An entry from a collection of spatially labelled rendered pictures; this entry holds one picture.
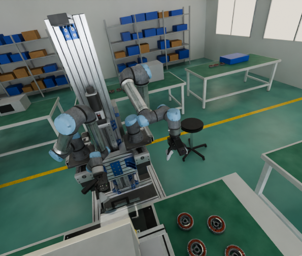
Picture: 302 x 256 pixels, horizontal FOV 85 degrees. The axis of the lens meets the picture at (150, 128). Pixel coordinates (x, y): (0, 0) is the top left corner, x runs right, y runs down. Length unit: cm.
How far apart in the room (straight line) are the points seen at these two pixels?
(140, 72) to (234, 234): 123
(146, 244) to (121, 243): 22
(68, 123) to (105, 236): 59
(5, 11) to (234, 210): 752
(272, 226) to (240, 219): 18
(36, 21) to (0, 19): 97
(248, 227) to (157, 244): 70
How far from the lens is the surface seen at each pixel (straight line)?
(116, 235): 74
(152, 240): 92
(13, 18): 750
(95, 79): 142
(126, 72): 120
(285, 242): 145
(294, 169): 185
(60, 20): 106
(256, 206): 150
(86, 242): 77
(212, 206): 142
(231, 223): 139
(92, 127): 117
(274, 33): 583
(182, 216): 133
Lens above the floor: 197
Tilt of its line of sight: 34 degrees down
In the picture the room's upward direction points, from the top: 9 degrees counter-clockwise
